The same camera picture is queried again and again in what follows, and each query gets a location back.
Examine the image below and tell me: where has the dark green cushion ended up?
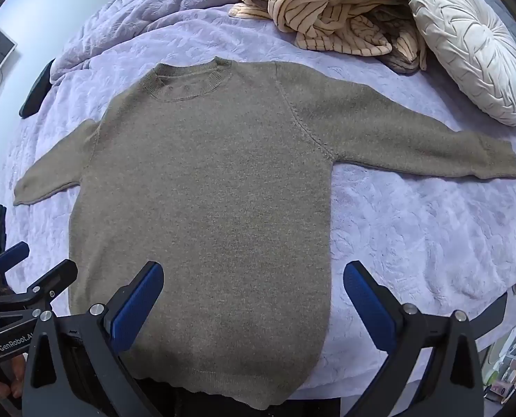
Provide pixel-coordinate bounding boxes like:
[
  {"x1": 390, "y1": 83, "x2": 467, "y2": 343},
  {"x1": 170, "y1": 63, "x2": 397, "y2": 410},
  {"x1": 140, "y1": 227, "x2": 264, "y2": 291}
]
[{"x1": 19, "y1": 58, "x2": 56, "y2": 118}]

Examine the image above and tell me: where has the lilac embossed blanket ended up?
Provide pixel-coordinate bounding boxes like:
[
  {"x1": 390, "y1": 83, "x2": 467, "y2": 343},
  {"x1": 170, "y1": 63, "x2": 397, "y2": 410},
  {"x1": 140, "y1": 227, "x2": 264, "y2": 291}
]
[{"x1": 0, "y1": 0, "x2": 516, "y2": 400}]

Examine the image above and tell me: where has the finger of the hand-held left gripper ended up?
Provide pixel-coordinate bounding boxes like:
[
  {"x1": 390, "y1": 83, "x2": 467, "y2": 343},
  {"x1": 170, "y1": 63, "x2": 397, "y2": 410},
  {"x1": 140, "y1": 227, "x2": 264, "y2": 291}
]
[
  {"x1": 0, "y1": 259, "x2": 78, "y2": 312},
  {"x1": 0, "y1": 241, "x2": 30, "y2": 295}
]

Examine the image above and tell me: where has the olive brown knit sweater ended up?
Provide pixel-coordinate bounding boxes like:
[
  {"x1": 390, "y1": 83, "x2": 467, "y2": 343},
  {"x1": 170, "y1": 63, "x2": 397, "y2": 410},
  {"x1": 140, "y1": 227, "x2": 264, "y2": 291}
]
[{"x1": 14, "y1": 56, "x2": 516, "y2": 411}]

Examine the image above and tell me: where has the person's left hand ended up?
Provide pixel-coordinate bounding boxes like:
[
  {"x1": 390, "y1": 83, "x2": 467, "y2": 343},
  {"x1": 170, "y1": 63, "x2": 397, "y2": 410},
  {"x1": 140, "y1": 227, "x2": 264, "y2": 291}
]
[{"x1": 0, "y1": 354, "x2": 27, "y2": 401}]

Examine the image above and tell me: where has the white round pleated pillow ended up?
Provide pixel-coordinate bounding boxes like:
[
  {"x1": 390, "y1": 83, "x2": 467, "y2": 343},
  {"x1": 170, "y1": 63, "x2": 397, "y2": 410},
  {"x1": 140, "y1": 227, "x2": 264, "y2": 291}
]
[{"x1": 406, "y1": 0, "x2": 516, "y2": 126}]

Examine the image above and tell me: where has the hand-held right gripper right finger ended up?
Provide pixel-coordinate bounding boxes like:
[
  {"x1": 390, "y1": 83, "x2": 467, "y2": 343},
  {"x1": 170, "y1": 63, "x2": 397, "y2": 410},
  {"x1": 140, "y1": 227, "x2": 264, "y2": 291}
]
[{"x1": 342, "y1": 261, "x2": 486, "y2": 417}]

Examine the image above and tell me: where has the pile of colourful packages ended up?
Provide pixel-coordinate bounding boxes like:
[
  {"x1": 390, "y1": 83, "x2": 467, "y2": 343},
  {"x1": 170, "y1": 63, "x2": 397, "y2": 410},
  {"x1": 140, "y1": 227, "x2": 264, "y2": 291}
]
[{"x1": 481, "y1": 308, "x2": 516, "y2": 404}]

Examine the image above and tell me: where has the cream striped fleece cloth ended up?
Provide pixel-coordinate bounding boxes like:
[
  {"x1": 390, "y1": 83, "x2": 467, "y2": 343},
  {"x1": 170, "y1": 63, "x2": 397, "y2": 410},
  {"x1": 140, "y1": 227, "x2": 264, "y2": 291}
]
[{"x1": 229, "y1": 0, "x2": 428, "y2": 59}]

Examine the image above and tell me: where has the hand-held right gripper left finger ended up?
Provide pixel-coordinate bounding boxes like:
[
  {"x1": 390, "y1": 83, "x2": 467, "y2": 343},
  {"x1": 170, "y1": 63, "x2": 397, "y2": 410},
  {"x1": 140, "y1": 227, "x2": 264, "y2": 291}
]
[{"x1": 21, "y1": 261, "x2": 165, "y2": 417}]

